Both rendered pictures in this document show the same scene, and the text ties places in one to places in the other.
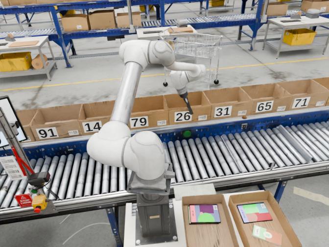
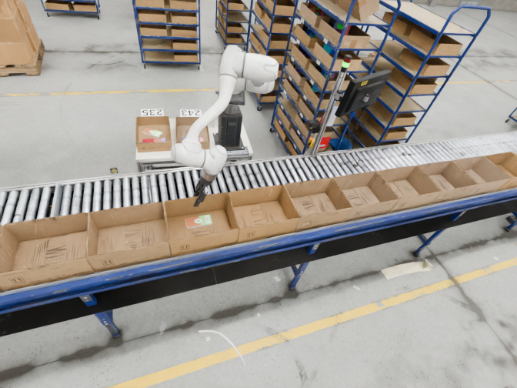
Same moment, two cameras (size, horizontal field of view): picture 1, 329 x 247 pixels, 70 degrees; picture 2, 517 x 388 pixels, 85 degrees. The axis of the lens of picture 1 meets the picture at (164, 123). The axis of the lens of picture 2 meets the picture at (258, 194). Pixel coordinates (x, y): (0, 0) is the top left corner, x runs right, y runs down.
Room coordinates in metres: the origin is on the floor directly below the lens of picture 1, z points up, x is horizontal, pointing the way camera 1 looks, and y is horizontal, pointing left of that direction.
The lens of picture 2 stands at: (2.96, -0.26, 2.39)
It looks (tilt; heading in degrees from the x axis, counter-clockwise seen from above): 47 degrees down; 161
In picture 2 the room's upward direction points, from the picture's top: 12 degrees clockwise
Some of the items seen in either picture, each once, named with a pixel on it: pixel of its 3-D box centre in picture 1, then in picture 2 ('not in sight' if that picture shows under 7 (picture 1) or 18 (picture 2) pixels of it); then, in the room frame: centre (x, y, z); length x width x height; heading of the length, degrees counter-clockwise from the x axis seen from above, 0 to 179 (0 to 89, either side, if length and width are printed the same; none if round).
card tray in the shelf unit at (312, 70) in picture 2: not in sight; (329, 75); (0.37, 1.16, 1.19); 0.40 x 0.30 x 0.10; 7
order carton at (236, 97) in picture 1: (225, 103); (131, 235); (1.98, -0.61, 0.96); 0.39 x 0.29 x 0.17; 97
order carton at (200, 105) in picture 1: (186, 107); (201, 222); (1.93, -0.22, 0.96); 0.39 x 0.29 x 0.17; 97
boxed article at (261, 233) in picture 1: (266, 235); (152, 132); (0.75, -0.59, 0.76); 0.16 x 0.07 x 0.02; 64
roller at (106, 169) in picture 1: (106, 170); (283, 181); (1.38, 0.50, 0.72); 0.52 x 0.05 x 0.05; 7
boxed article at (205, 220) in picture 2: not in sight; (198, 221); (1.87, -0.23, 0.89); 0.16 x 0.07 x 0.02; 98
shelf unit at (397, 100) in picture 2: not in sight; (388, 87); (0.14, 2.08, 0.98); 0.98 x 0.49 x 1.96; 8
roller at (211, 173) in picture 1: (204, 157); (182, 195); (1.49, -0.34, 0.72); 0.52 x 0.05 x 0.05; 7
